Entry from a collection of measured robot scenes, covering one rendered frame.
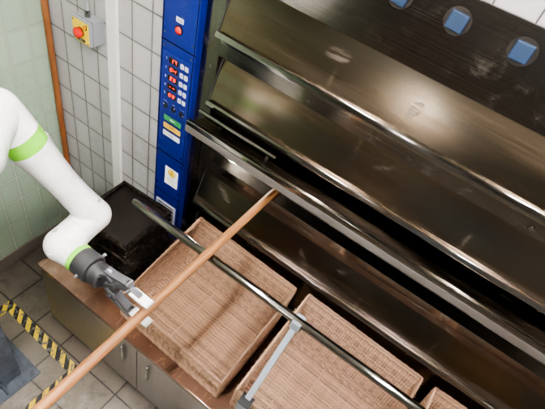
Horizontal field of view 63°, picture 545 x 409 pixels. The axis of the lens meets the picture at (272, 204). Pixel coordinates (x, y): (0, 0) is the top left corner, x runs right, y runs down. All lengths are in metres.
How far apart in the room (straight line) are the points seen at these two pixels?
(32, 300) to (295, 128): 1.89
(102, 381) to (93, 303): 0.59
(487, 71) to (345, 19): 0.38
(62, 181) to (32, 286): 1.56
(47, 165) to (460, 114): 1.11
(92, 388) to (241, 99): 1.66
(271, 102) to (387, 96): 0.41
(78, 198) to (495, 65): 1.18
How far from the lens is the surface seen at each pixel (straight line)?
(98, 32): 1.97
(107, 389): 2.56
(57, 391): 1.29
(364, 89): 1.32
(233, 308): 2.10
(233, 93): 1.60
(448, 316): 1.70
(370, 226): 1.47
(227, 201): 1.90
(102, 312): 2.08
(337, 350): 1.45
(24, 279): 2.93
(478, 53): 1.21
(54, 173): 1.37
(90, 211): 1.47
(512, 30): 1.19
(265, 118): 1.54
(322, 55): 1.36
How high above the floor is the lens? 2.39
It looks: 45 degrees down
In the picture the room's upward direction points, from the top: 18 degrees clockwise
